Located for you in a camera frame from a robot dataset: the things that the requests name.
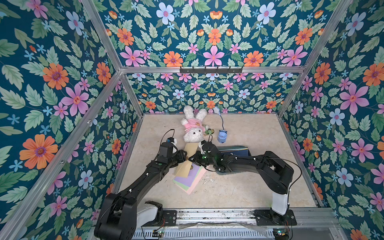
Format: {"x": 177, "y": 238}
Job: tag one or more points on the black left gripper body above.
{"x": 179, "y": 157}

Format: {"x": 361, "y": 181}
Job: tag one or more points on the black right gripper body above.
{"x": 201, "y": 157}

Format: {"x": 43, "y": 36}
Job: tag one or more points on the tan kraft envelope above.
{"x": 184, "y": 168}

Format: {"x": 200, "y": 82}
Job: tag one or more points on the navy blue envelope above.
{"x": 235, "y": 150}

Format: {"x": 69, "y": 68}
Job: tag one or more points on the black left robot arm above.
{"x": 118, "y": 216}

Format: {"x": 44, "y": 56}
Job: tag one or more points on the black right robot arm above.
{"x": 275, "y": 172}

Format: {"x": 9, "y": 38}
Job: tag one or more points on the pink envelope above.
{"x": 196, "y": 181}

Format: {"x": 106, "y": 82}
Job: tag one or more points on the lilac purple envelope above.
{"x": 195, "y": 169}

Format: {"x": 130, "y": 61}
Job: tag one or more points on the small green flower toy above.
{"x": 210, "y": 131}

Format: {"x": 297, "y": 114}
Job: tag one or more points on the light green envelope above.
{"x": 183, "y": 187}

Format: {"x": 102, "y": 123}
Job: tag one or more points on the blue cat desk lamp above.
{"x": 223, "y": 134}

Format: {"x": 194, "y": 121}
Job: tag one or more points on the white plush bunny toy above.
{"x": 193, "y": 124}

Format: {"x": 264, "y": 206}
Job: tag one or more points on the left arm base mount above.
{"x": 152, "y": 214}

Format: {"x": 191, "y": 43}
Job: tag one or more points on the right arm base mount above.
{"x": 271, "y": 218}

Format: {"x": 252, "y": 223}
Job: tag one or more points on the black wall hook rail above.
{"x": 210, "y": 70}

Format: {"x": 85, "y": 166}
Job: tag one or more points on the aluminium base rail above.
{"x": 240, "y": 224}

